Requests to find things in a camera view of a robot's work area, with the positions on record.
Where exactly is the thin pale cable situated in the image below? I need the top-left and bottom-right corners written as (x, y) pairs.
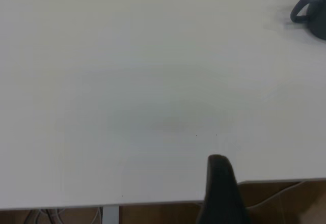
top-left (248, 180), bottom-right (326, 211)

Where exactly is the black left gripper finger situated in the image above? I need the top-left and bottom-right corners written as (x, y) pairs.
top-left (196, 154), bottom-right (253, 224)

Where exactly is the grey metal table leg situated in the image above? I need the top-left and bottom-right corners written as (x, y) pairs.
top-left (102, 205), bottom-right (120, 224)

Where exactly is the bundle of light cables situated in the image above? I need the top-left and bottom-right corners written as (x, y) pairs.
top-left (25, 208), bottom-right (102, 224)

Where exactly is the dark grey ceramic mug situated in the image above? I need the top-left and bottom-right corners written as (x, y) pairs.
top-left (290, 0), bottom-right (326, 41)

